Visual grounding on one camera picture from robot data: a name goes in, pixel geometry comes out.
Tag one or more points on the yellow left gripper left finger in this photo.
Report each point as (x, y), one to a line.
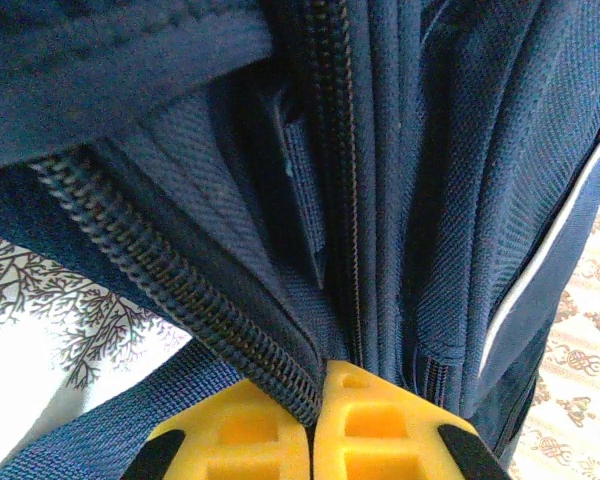
(240, 440)

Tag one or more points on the navy blue backpack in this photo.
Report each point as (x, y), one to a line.
(430, 200)

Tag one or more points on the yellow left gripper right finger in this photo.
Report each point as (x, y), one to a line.
(380, 435)

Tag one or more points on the floral table cloth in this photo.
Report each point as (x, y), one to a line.
(30, 350)

